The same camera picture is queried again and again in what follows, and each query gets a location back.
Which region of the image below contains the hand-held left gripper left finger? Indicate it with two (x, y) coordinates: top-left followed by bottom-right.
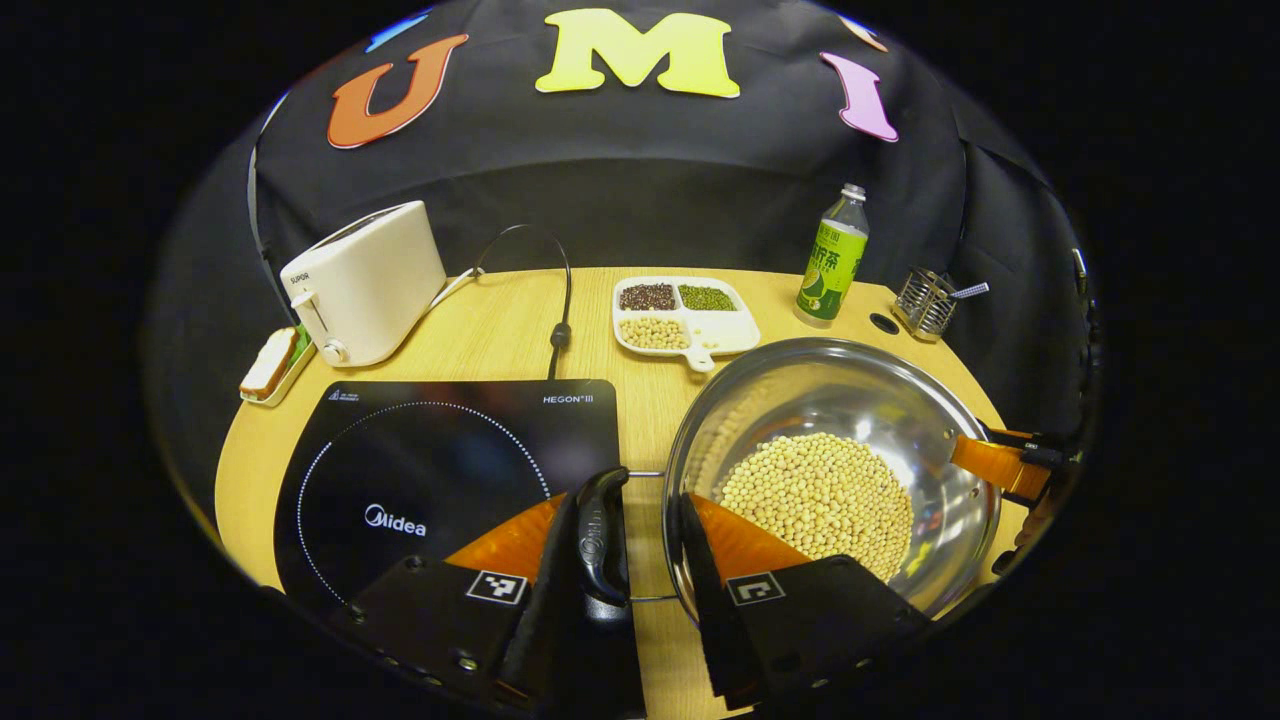
(335, 488), (586, 713)

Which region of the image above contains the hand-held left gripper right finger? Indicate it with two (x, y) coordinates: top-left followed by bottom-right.
(678, 492), (936, 713)

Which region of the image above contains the pile of soybeans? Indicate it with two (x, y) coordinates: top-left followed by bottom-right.
(718, 432), (915, 583)

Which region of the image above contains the steel pot with black handle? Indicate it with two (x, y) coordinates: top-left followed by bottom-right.
(575, 338), (1003, 623)

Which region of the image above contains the black induction cooktop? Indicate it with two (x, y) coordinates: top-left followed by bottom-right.
(273, 378), (623, 621)

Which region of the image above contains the green tea bottle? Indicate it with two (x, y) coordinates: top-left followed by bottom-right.
(795, 183), (870, 328)

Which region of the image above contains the white divided dish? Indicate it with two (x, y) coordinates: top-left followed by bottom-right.
(612, 276), (761, 374)

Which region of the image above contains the small soybeans portion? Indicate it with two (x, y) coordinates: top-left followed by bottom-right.
(620, 318), (691, 350)

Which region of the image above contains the small tray with bread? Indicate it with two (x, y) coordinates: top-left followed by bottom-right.
(238, 325), (318, 408)

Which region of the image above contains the white toaster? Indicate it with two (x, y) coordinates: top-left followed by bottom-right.
(280, 200), (448, 368)

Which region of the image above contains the metal wire utensil holder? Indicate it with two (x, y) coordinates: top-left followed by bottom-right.
(892, 267), (991, 343)

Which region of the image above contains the black power cable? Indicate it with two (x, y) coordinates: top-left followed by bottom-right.
(475, 224), (573, 381)

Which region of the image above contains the white power cable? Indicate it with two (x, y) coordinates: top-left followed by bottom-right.
(430, 268), (483, 313)

